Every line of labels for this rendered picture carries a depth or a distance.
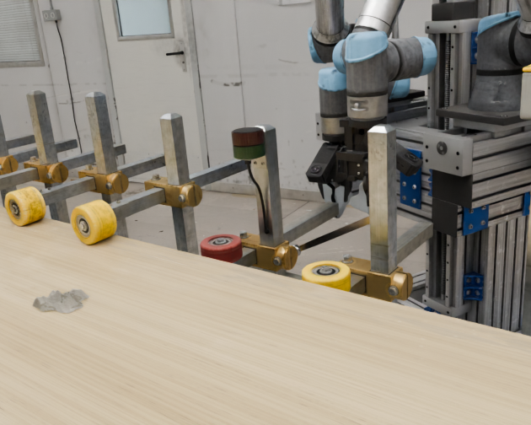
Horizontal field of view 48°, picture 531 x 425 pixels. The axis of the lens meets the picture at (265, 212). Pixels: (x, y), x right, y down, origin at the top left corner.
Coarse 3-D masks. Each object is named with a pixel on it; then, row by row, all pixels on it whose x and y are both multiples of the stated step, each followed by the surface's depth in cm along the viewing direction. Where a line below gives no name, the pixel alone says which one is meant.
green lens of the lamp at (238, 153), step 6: (264, 144) 111; (234, 150) 110; (240, 150) 109; (246, 150) 109; (252, 150) 109; (258, 150) 109; (264, 150) 111; (234, 156) 111; (240, 156) 109; (246, 156) 109; (252, 156) 109; (258, 156) 109
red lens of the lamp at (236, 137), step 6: (252, 132) 108; (258, 132) 108; (234, 138) 109; (240, 138) 108; (246, 138) 108; (252, 138) 108; (258, 138) 109; (234, 144) 110; (240, 144) 109; (246, 144) 108; (252, 144) 108
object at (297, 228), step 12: (324, 204) 146; (336, 204) 145; (312, 216) 138; (324, 216) 142; (288, 228) 132; (300, 228) 134; (312, 228) 138; (288, 240) 131; (252, 252) 121; (240, 264) 118; (252, 264) 121
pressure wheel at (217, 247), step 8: (208, 240) 115; (216, 240) 116; (224, 240) 115; (232, 240) 115; (240, 240) 114; (208, 248) 112; (216, 248) 111; (224, 248) 111; (232, 248) 112; (240, 248) 114; (208, 256) 112; (216, 256) 112; (224, 256) 112; (232, 256) 112; (240, 256) 114
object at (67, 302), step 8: (72, 288) 97; (48, 296) 96; (56, 296) 95; (64, 296) 94; (72, 296) 96; (80, 296) 96; (88, 296) 97; (40, 304) 94; (48, 304) 93; (56, 304) 93; (64, 304) 93; (72, 304) 93; (80, 304) 94; (64, 312) 92
